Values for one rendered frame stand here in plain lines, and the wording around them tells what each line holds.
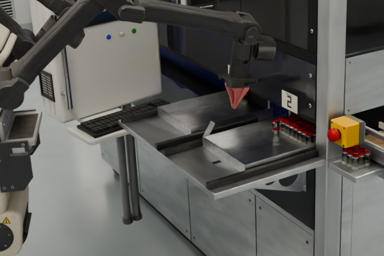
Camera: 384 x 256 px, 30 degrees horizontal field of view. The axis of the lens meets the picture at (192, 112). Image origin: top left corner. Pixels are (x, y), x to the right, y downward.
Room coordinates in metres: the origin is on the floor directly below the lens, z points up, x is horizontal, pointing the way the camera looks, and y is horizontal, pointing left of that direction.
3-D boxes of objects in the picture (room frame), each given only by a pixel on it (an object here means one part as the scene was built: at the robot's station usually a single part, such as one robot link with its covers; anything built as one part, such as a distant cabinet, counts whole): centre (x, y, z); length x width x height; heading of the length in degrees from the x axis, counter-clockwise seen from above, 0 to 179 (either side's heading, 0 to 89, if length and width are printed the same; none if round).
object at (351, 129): (1.97, -0.46, 0.99); 0.08 x 0.07 x 0.07; 118
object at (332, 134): (1.95, -0.42, 0.99); 0.04 x 0.04 x 0.04; 28
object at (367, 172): (1.98, -0.51, 0.87); 0.14 x 0.13 x 0.02; 118
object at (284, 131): (2.19, -0.34, 0.90); 0.18 x 0.02 x 0.05; 28
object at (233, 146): (2.14, -0.24, 0.90); 0.34 x 0.26 x 0.04; 118
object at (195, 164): (2.26, -0.10, 0.87); 0.70 x 0.48 x 0.02; 28
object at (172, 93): (2.94, 0.08, 0.73); 1.98 x 0.01 x 0.25; 28
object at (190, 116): (2.44, -0.08, 0.90); 0.34 x 0.26 x 0.04; 118
